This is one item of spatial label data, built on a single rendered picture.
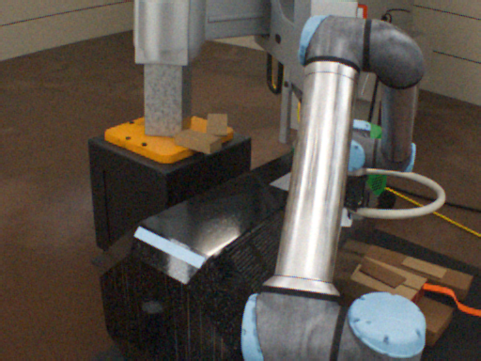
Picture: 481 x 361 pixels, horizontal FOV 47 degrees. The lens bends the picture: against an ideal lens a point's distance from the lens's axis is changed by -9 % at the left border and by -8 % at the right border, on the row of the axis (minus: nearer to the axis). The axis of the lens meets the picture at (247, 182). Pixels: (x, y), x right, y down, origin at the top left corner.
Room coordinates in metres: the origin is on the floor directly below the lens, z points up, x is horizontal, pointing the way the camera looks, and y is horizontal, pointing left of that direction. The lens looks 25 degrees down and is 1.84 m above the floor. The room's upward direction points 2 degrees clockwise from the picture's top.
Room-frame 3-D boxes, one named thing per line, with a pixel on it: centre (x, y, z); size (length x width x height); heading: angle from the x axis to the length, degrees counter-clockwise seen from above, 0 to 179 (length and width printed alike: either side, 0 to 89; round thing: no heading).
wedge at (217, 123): (2.83, 0.16, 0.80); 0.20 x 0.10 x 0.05; 2
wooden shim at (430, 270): (2.67, -0.99, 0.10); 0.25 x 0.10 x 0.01; 55
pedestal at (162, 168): (2.80, 0.40, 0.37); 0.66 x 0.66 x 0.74; 52
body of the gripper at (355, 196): (1.74, -0.34, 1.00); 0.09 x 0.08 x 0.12; 46
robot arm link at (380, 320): (0.84, -0.26, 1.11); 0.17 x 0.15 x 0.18; 75
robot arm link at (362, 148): (1.63, -0.31, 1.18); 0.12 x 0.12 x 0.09; 75
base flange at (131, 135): (2.80, 0.40, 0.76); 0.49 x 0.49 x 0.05; 52
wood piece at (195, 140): (2.60, 0.24, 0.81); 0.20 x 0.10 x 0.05; 60
